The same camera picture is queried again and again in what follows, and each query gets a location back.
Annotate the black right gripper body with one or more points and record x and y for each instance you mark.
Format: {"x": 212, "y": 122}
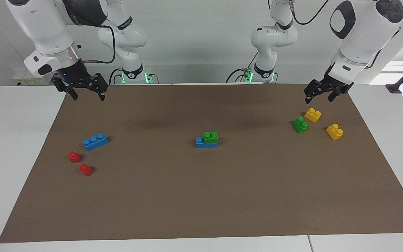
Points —
{"x": 77, "y": 75}

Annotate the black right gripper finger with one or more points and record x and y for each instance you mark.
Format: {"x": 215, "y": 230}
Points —
{"x": 63, "y": 84}
{"x": 99, "y": 84}

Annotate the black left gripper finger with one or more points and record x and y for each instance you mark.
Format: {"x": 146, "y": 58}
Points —
{"x": 341, "y": 91}
{"x": 314, "y": 89}

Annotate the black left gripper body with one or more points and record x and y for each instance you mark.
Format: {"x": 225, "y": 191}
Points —
{"x": 334, "y": 84}

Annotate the green two-stud toy block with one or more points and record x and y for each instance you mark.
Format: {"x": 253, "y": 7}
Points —
{"x": 211, "y": 138}
{"x": 300, "y": 125}

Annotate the blue three-stud toy block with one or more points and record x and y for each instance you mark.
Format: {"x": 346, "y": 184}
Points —
{"x": 205, "y": 144}
{"x": 95, "y": 142}

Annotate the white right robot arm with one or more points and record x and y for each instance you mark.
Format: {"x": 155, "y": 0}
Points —
{"x": 40, "y": 24}

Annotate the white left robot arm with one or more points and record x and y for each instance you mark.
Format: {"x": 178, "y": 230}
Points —
{"x": 362, "y": 35}

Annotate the yellow two-stud toy block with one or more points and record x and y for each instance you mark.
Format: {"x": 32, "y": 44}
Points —
{"x": 312, "y": 115}
{"x": 334, "y": 132}

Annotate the red small toy block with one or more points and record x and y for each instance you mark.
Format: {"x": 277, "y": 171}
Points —
{"x": 74, "y": 157}
{"x": 86, "y": 170}

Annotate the white power strip box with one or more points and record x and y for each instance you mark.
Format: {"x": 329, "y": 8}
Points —
{"x": 30, "y": 78}

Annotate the brown table mat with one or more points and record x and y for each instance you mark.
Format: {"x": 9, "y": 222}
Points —
{"x": 201, "y": 196}

